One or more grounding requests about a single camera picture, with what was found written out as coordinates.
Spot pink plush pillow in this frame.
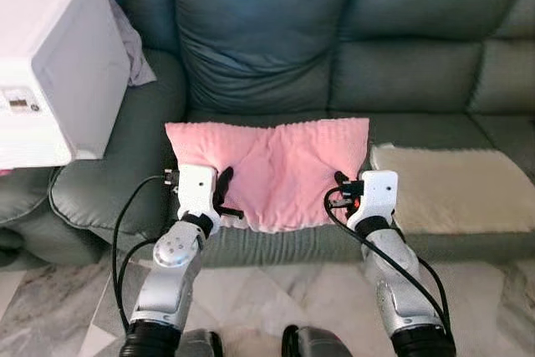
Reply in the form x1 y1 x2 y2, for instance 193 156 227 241
165 117 371 233

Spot grey-green leather sofa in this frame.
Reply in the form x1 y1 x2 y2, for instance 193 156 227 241
0 0 535 268

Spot beige plush cushion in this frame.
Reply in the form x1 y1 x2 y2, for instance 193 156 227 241
369 144 534 235

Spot grey left robot leg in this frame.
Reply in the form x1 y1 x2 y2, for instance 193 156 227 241
177 329 224 357

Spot grey robot leg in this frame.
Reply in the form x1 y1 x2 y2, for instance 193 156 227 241
282 324 354 357
177 329 224 357

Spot pale lavender cloth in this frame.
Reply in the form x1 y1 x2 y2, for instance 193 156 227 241
107 0 157 88

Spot grey right robot leg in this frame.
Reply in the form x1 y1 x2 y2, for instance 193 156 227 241
282 324 354 357

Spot white box appliance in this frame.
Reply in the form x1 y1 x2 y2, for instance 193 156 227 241
0 0 131 170

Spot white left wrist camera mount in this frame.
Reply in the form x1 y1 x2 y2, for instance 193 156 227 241
174 164 220 222

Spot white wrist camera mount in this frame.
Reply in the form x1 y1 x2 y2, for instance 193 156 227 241
174 164 220 222
345 171 399 231

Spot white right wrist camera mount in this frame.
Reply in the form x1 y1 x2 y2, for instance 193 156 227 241
345 171 399 231

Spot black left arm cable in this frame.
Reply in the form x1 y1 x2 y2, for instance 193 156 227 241
111 169 181 331

